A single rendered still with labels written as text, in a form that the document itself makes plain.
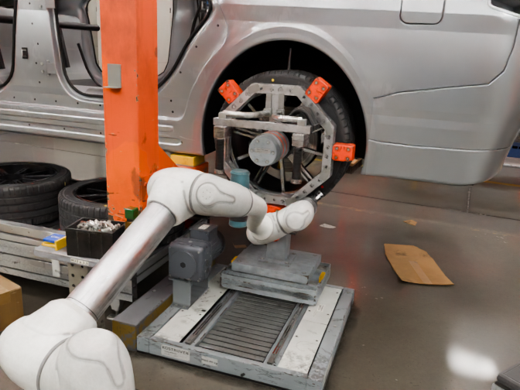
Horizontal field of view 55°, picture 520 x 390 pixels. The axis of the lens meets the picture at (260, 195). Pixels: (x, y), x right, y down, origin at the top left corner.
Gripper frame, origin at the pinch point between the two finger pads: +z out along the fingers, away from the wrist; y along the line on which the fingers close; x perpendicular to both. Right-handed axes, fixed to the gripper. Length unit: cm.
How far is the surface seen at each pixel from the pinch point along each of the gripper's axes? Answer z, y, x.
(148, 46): -38, -2, 89
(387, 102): 5, 49, 12
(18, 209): -16, -131, 94
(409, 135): 5.2, 47.3, -4.7
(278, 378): -57, -40, -43
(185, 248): -30, -54, 20
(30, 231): -39, -111, 73
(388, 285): 56, -21, -69
